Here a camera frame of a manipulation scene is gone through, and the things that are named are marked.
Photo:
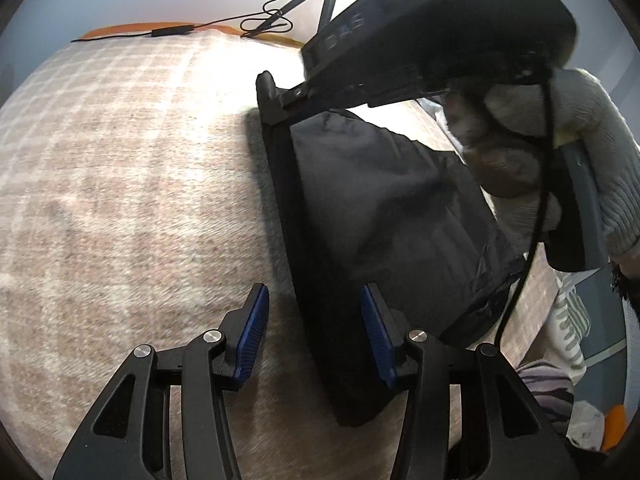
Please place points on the orange object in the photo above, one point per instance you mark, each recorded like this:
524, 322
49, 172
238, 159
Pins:
617, 425

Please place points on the green striped pillow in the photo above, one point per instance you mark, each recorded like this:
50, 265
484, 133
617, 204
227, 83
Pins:
570, 320

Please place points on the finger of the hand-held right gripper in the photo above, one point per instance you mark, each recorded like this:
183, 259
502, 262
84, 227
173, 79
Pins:
270, 95

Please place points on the black pants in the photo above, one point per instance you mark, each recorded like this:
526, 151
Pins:
390, 220

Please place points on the person's right hand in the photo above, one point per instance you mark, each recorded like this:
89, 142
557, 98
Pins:
500, 160

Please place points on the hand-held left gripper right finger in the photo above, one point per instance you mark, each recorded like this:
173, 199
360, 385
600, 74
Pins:
377, 335

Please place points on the person's striped clothing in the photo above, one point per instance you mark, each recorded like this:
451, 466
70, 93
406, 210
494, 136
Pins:
542, 385

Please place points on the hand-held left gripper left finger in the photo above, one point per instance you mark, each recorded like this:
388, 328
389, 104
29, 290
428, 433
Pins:
252, 330

